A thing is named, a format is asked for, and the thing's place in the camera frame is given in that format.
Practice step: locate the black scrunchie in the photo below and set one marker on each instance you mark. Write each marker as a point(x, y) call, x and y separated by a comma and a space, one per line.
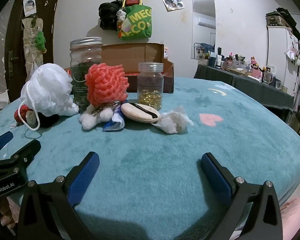
point(48, 120)

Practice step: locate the door photo print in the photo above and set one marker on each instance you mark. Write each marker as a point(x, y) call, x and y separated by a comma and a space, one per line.
point(29, 6)

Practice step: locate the plastic jar with golden capsules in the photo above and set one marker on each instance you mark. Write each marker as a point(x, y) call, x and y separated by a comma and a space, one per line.
point(150, 87)

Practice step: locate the row of cosmetics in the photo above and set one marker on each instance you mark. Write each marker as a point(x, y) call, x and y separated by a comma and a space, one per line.
point(240, 62)

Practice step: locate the small plush bag charm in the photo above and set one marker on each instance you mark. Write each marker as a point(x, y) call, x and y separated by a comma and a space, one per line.
point(121, 15)

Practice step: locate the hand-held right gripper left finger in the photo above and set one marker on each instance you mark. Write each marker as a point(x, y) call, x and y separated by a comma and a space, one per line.
point(85, 177)

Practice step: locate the person's pink pajamas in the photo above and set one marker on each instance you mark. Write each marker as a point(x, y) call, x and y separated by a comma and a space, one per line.
point(295, 215)

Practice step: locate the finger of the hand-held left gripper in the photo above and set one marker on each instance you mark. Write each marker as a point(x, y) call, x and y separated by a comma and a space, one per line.
point(1, 140)
point(27, 150)

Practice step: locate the green plush toy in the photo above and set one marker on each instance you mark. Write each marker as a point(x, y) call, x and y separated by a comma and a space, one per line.
point(40, 41)

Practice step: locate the hanging accessories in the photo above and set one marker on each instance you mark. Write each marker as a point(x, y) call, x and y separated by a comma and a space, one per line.
point(298, 62)

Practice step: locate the white tissue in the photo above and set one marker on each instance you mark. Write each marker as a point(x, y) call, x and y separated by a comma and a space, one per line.
point(172, 122)

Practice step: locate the beige powder puff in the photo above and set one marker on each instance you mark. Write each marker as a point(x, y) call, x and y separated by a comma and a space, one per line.
point(137, 112)

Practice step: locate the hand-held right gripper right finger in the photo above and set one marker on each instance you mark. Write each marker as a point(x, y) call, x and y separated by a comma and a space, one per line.
point(215, 177)

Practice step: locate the coral mesh bath pouf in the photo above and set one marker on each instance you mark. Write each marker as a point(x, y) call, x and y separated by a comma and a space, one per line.
point(105, 82)

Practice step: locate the cardboard box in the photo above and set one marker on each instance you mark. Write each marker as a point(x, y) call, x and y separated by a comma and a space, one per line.
point(132, 52)

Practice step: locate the glass jar with dark leaves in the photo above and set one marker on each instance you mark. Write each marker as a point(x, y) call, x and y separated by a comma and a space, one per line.
point(82, 55)

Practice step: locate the black bag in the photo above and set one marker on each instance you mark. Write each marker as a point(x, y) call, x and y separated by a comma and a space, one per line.
point(107, 15)

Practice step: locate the green tote bag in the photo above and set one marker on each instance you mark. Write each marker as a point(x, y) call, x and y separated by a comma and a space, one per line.
point(137, 22)

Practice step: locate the dresser with dark cloth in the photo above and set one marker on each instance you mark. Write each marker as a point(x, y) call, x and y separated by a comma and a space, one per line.
point(240, 82)

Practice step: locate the blue tissue packet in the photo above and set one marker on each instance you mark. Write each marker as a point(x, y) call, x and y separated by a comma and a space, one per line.
point(112, 126)

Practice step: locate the wall mirror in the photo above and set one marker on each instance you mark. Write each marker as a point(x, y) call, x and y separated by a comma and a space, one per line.
point(205, 10)

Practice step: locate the wall photo print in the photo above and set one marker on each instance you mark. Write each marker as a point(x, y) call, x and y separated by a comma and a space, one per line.
point(172, 0)

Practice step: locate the dark wooden door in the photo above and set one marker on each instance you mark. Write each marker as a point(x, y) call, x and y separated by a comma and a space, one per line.
point(16, 30)

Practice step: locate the white mesh bath pouf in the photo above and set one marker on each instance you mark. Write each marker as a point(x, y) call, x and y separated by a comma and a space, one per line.
point(50, 90)

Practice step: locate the hanging door organizer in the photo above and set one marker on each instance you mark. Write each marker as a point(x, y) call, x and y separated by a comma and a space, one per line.
point(27, 42)

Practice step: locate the white cabinet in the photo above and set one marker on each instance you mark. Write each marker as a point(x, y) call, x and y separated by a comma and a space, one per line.
point(277, 50)

